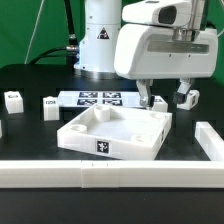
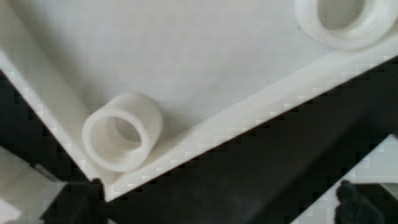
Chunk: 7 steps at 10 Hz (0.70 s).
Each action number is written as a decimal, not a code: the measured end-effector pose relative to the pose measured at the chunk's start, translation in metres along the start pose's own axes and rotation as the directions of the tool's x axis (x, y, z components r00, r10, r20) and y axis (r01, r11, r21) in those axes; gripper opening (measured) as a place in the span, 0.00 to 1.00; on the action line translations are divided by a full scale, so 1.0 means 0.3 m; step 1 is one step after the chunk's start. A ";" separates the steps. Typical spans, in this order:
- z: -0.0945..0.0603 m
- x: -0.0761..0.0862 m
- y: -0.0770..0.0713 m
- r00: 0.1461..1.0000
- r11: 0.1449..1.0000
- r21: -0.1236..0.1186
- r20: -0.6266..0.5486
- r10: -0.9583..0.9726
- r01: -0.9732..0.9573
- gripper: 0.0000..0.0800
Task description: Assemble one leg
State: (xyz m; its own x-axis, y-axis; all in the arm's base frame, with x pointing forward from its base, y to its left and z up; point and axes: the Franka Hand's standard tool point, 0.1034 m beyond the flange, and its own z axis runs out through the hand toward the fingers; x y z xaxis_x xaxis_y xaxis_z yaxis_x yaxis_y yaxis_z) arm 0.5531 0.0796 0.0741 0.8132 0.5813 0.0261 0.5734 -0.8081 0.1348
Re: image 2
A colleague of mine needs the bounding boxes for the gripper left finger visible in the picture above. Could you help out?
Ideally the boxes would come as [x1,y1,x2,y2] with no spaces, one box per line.
[41,179,109,224]

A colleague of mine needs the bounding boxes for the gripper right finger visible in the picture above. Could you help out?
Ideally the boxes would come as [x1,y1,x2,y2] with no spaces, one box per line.
[334,181,389,224]

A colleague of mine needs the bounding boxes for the white square tabletop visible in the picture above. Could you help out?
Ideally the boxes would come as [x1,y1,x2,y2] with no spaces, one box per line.
[0,0,398,198]

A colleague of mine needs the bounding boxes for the white U-shaped obstacle fence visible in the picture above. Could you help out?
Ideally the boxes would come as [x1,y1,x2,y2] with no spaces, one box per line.
[0,146,64,224]

